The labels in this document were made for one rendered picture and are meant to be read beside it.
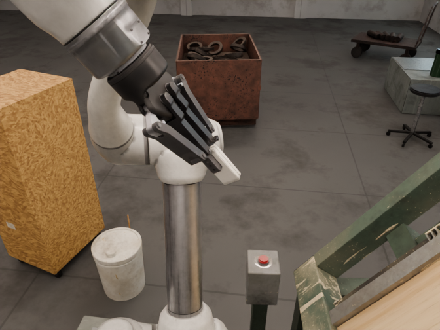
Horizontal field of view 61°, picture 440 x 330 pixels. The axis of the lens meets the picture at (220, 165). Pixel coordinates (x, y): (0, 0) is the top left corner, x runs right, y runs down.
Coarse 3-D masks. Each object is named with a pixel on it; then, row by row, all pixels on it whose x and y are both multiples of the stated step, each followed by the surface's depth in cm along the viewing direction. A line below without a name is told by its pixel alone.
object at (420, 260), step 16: (432, 240) 105; (416, 256) 106; (432, 256) 102; (384, 272) 113; (400, 272) 108; (416, 272) 106; (368, 288) 115; (384, 288) 110; (352, 304) 117; (368, 304) 114; (336, 320) 119
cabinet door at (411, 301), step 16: (432, 272) 102; (400, 288) 108; (416, 288) 104; (432, 288) 100; (384, 304) 110; (400, 304) 105; (416, 304) 101; (432, 304) 98; (352, 320) 116; (368, 320) 112; (384, 320) 107; (400, 320) 103; (416, 320) 99; (432, 320) 95
